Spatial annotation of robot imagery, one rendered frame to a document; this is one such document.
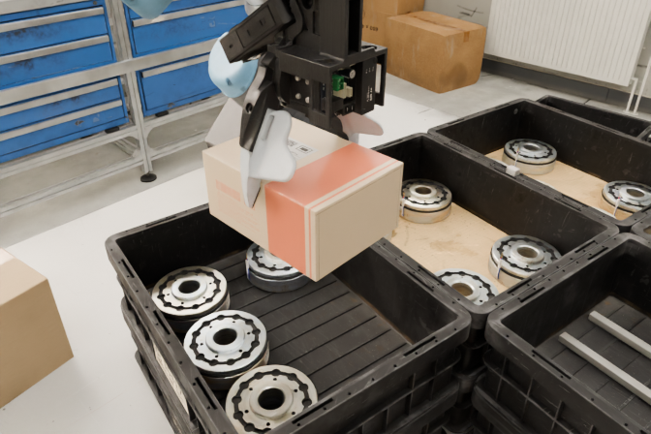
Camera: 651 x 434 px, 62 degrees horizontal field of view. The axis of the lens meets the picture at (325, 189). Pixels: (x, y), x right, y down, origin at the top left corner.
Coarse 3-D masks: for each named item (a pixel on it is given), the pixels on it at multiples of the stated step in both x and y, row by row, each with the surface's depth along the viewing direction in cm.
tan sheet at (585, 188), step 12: (492, 156) 116; (564, 168) 112; (552, 180) 107; (564, 180) 107; (576, 180) 107; (588, 180) 107; (600, 180) 107; (564, 192) 104; (576, 192) 104; (588, 192) 104; (600, 192) 104; (588, 204) 100
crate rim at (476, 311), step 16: (384, 144) 98; (400, 144) 100; (448, 144) 98; (480, 160) 93; (512, 176) 88; (544, 192) 84; (576, 208) 80; (608, 224) 77; (384, 240) 73; (592, 240) 73; (400, 256) 71; (576, 256) 71; (544, 272) 68; (448, 288) 65; (512, 288) 65; (528, 288) 65; (464, 304) 63; (480, 304) 63; (496, 304) 63; (480, 320) 62
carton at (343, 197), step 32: (224, 160) 53; (320, 160) 53; (352, 160) 53; (384, 160) 53; (224, 192) 54; (288, 192) 48; (320, 192) 48; (352, 192) 48; (384, 192) 52; (256, 224) 52; (288, 224) 48; (320, 224) 46; (352, 224) 50; (384, 224) 54; (288, 256) 50; (320, 256) 48; (352, 256) 52
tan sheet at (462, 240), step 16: (400, 224) 94; (416, 224) 94; (432, 224) 94; (448, 224) 94; (464, 224) 94; (480, 224) 94; (400, 240) 90; (416, 240) 90; (432, 240) 90; (448, 240) 90; (464, 240) 90; (480, 240) 90; (496, 240) 90; (416, 256) 87; (432, 256) 87; (448, 256) 87; (464, 256) 87; (480, 256) 87; (432, 272) 83; (480, 272) 83
